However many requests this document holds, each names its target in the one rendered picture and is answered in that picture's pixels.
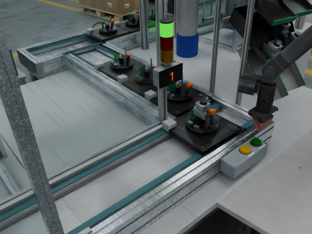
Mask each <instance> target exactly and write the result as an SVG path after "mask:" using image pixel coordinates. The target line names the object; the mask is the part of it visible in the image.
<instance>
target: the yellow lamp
mask: <svg viewBox="0 0 312 234"><path fill-rule="evenodd" d="M160 59H161V62H162V63H171V62H173V60H174V49H172V50H170V51H164V50H161V49H160Z"/></svg>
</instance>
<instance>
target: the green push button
mask: <svg viewBox="0 0 312 234"><path fill-rule="evenodd" d="M261 143H262V141H261V140H260V139H258V138H253V139H252V140H251V144H252V145H254V146H260V145H261Z"/></svg>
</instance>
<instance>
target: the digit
mask: <svg viewBox="0 0 312 234"><path fill-rule="evenodd" d="M175 81H176V67H175V68H173V69H170V70H168V71H167V84H170V83H173V82H175Z"/></svg>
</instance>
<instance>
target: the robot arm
mask: <svg viewBox="0 0 312 234"><path fill-rule="evenodd" d="M311 48H312V25H311V26H310V27H309V28H307V29H306V30H305V31H304V32H303V33H302V34H300V35H299V36H298V37H297V38H296V39H295V40H294V41H293V42H291V43H290V44H289V45H288V46H287V47H286V48H284V49H283V50H282V51H281V52H279V53H278V54H277V55H276V56H275V57H274V58H272V59H271V60H270V61H268V62H267V63H266V64H265V65H264V66H263V67H262V71H261V72H262V75H263V76H260V75H252V74H244V75H242V76H241V78H240V81H239V85H238V92H240V93H245V94H249V95H253V96H254V95H255V93H257V91H258V87H259V92H258V97H257V103H256V106H255V107H253V108H252V109H250V110H249V111H248V114H249V115H251V116H252V118H253V120H254V122H255V125H256V128H257V131H259V132H261V131H262V130H263V129H264V128H265V127H266V125H267V124H268V123H269V122H270V121H271V120H272V119H273V115H272V113H274V112H275V111H278V107H276V106H273V101H274V96H275V92H276V87H277V85H276V84H275V83H274V82H275V81H276V79H277V76H278V75H280V74H281V73H282V72H283V71H284V70H285V69H287V68H288V67H289V66H290V65H291V64H293V63H294V62H295V61H296V60H298V59H299V58H300V57H301V56H303V55H304V54H305V53H306V52H307V51H309V50H310V49H311ZM260 123H262V126H261V127H260Z"/></svg>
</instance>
